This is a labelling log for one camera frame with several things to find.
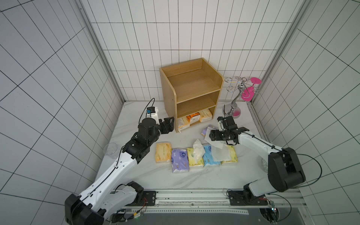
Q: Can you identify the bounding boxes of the white purple tissue pack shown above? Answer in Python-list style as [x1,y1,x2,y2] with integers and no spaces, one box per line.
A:
[202,125,224,149]

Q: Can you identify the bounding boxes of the beige tissue pack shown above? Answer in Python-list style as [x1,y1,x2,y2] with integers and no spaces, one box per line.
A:
[177,116,190,133]
[198,109,212,122]

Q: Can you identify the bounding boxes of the yellow tissue pack shelf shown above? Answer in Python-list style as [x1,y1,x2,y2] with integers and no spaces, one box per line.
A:
[211,144,238,165]

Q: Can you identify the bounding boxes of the blue tissue pack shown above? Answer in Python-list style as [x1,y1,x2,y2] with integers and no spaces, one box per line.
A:
[203,144,221,167]

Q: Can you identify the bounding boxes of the orange tissue pack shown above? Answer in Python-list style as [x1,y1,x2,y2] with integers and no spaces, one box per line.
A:
[186,112,201,125]

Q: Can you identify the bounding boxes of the orange-yellow tissue pack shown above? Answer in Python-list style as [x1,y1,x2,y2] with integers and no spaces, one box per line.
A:
[155,142,172,163]

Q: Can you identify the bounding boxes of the yellow-green tissue pack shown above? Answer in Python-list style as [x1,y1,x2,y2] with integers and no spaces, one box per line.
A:
[187,139,205,168]

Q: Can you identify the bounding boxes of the wooden three-tier shelf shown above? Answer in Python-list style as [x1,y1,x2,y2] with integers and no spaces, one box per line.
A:
[159,58,224,133]

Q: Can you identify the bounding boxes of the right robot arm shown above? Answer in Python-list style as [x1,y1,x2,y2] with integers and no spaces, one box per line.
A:
[207,116,306,201]

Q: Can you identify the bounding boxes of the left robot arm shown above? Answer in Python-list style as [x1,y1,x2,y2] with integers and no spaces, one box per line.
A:
[65,117,174,225]

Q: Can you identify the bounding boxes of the pink wine glass lower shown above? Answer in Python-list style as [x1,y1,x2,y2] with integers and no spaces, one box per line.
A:
[241,86,255,102]

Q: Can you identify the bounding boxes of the chrome glass holder stand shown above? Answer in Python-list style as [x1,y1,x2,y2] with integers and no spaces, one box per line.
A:
[223,76,262,119]

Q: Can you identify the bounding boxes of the clear plastic cup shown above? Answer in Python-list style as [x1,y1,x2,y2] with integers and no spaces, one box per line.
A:
[103,142,120,158]

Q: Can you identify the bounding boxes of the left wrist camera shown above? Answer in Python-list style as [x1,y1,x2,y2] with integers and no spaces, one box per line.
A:
[146,106,158,120]

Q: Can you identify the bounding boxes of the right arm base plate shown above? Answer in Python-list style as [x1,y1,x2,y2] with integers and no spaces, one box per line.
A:
[226,189,268,206]

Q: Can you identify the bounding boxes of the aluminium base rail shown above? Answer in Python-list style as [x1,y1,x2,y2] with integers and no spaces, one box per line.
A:
[118,189,306,214]

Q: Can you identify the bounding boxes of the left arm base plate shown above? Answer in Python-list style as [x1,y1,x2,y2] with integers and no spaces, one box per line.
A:
[126,191,157,206]

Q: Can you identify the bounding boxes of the left base cable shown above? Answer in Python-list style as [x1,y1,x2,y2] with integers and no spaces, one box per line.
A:
[106,184,147,224]

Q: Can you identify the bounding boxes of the base cable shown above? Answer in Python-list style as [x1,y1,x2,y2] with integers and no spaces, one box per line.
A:
[106,184,147,224]
[260,193,294,223]

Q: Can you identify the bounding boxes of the right base cable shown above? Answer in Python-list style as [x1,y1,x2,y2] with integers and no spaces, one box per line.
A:
[260,193,294,223]

